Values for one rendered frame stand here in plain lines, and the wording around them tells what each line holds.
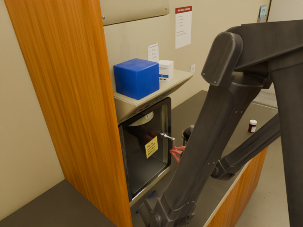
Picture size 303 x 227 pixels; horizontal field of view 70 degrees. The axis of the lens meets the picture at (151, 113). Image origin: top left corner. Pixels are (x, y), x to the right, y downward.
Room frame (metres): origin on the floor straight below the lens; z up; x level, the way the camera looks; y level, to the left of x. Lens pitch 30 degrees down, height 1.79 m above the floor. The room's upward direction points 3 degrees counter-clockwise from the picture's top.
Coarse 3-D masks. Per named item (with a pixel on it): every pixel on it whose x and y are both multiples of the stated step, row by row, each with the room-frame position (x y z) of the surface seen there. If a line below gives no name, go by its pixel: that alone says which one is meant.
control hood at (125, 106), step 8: (176, 72) 0.80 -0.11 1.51; (184, 72) 0.80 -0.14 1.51; (176, 80) 0.72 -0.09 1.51; (184, 80) 0.74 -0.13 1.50; (160, 88) 0.65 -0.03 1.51; (168, 88) 0.66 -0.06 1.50; (176, 88) 0.78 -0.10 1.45; (120, 96) 0.61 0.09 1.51; (152, 96) 0.60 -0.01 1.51; (120, 104) 0.59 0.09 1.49; (128, 104) 0.57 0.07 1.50; (136, 104) 0.55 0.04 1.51; (120, 112) 0.59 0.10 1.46; (128, 112) 0.57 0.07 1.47; (120, 120) 0.60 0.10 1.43
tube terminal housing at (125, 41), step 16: (160, 16) 0.82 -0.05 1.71; (112, 32) 0.66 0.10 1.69; (128, 32) 0.70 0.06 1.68; (144, 32) 0.76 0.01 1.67; (160, 32) 0.82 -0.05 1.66; (112, 48) 0.65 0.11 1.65; (128, 48) 0.70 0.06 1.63; (144, 48) 0.75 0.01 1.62; (160, 48) 0.82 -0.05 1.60; (112, 64) 0.65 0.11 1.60; (112, 80) 0.64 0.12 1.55; (160, 176) 0.80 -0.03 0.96; (144, 192) 0.71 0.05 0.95
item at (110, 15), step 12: (108, 0) 0.66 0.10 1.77; (120, 0) 0.69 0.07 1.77; (132, 0) 0.73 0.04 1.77; (144, 0) 0.76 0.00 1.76; (156, 0) 0.81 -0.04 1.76; (168, 0) 0.86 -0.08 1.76; (108, 12) 0.66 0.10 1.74; (120, 12) 0.69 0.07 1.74; (132, 12) 0.72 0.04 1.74; (144, 12) 0.76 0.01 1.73; (156, 12) 0.81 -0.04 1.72; (168, 12) 0.86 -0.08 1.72; (108, 24) 0.65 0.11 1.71
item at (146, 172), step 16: (144, 112) 0.72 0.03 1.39; (160, 112) 0.79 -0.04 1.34; (128, 128) 0.66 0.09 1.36; (144, 128) 0.72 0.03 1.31; (160, 128) 0.79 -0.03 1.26; (128, 144) 0.65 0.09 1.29; (144, 144) 0.71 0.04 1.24; (160, 144) 0.78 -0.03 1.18; (128, 160) 0.64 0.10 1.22; (144, 160) 0.71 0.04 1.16; (160, 160) 0.78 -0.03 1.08; (144, 176) 0.70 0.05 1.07
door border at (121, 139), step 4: (120, 128) 0.63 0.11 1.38; (120, 132) 0.63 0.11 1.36; (120, 136) 0.63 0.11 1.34; (120, 140) 0.62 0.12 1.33; (124, 148) 0.63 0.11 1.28; (124, 152) 0.63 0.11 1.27; (124, 156) 0.63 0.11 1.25; (124, 160) 0.63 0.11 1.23; (124, 164) 0.63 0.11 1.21; (124, 168) 0.62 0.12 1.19; (128, 172) 0.64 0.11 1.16; (128, 176) 0.63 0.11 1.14; (128, 180) 0.63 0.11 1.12; (128, 184) 0.63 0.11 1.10; (128, 188) 0.63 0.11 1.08; (128, 192) 0.63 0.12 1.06
